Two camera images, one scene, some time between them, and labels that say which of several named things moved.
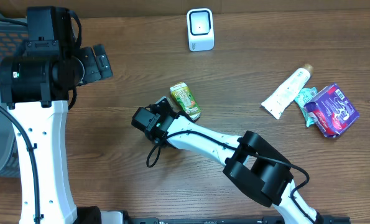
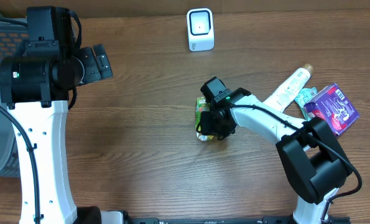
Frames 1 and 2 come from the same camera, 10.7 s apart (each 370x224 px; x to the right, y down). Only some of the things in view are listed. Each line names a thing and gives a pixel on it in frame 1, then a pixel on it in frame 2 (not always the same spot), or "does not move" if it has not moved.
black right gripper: (165, 106) → (208, 123)
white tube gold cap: (277, 102) does not move
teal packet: (306, 95) does not move
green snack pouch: (181, 93) → (202, 105)
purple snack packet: (329, 110) does not move
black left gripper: (101, 62) does not move
